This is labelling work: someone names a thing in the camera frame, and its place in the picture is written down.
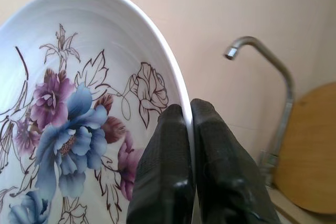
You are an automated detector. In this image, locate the curved metal kitchen faucet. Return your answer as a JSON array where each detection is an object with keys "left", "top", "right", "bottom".
[{"left": 223, "top": 36, "right": 294, "bottom": 187}]

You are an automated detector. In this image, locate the large floral white plate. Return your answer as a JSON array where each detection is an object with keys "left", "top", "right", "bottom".
[{"left": 0, "top": 0, "right": 196, "bottom": 224}]

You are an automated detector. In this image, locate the round wooden cutting board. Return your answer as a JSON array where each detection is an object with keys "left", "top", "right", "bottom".
[{"left": 271, "top": 82, "right": 336, "bottom": 207}]

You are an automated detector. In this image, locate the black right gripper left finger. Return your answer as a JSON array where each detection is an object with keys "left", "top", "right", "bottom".
[{"left": 127, "top": 104, "right": 196, "bottom": 224}]

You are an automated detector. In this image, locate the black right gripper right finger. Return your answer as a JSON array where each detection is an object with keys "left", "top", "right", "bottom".
[{"left": 191, "top": 98, "right": 280, "bottom": 224}]

